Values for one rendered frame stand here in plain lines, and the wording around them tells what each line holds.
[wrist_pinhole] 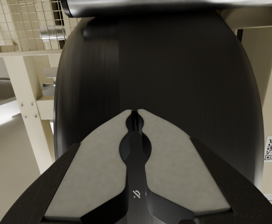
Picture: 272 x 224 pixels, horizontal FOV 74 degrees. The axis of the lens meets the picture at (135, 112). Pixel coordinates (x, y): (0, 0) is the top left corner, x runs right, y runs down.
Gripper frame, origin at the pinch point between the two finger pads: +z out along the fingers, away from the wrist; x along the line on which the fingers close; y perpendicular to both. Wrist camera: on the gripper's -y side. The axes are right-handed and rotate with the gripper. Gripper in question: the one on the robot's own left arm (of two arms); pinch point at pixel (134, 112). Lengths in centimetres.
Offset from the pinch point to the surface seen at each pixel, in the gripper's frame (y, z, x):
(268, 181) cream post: 34, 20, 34
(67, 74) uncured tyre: 0.7, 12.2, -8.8
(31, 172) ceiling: 301, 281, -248
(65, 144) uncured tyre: 7.9, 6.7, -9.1
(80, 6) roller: -7.3, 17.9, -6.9
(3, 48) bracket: 5, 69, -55
